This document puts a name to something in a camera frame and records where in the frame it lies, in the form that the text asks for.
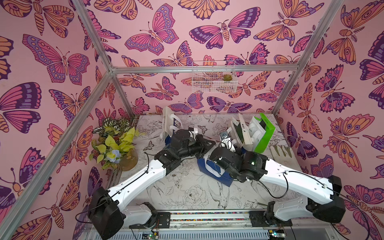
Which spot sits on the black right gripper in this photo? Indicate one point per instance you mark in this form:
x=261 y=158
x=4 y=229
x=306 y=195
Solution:
x=223 y=152

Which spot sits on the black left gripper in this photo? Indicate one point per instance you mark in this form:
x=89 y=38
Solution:
x=202 y=149

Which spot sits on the blue white takeout bag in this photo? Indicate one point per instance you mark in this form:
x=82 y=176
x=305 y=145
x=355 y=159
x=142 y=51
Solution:
x=240 y=133

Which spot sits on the green white takeout bag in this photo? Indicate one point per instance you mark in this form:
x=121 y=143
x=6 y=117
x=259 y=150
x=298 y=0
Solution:
x=261 y=131

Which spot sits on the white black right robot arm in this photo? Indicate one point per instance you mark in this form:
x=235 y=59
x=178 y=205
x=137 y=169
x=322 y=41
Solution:
x=319 y=197

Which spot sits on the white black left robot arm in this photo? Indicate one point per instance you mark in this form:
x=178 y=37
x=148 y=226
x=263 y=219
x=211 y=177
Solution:
x=106 y=212

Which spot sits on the beige gardening glove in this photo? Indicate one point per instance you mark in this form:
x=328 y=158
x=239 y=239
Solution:
x=283 y=154

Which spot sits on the artificial potted plant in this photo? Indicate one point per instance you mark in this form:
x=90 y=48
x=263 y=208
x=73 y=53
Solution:
x=115 y=148

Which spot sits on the small succulent in basket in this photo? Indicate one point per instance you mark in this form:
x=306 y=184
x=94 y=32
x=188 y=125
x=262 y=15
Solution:
x=227 y=77

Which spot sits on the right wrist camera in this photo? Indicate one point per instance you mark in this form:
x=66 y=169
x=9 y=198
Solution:
x=226 y=141

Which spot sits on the white wire basket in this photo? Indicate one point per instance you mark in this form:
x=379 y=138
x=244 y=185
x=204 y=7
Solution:
x=208 y=79

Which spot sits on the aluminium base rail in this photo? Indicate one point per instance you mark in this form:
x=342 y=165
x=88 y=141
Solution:
x=226 y=225

